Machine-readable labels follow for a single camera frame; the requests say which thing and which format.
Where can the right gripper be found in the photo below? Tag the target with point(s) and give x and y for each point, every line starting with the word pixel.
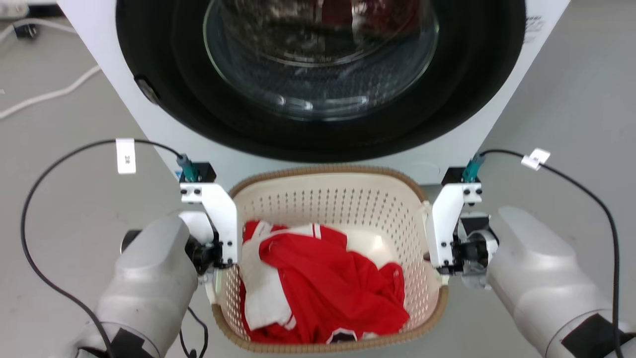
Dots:
pixel 472 248

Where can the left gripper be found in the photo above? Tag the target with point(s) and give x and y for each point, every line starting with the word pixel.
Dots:
pixel 201 253

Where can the beige perforated laundry basket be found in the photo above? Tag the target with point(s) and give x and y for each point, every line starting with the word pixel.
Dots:
pixel 338 204

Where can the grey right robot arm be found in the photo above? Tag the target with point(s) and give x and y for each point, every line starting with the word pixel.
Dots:
pixel 536 278

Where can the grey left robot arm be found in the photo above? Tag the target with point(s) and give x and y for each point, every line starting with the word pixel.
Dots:
pixel 149 278

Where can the white garment with red trim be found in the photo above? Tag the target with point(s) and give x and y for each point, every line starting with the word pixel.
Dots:
pixel 263 293

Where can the white washing machine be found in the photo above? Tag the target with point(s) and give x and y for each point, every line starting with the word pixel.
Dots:
pixel 497 119

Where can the black round washing machine door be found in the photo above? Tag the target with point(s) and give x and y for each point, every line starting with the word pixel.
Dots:
pixel 462 89

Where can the black plug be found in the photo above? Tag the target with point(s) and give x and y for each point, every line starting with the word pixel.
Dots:
pixel 26 31

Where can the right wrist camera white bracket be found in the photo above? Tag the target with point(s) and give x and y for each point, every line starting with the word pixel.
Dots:
pixel 444 219

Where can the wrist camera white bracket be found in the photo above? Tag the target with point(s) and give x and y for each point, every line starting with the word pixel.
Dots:
pixel 221 214
pixel 444 219

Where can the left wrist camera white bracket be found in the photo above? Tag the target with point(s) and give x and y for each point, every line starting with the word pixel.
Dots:
pixel 221 214

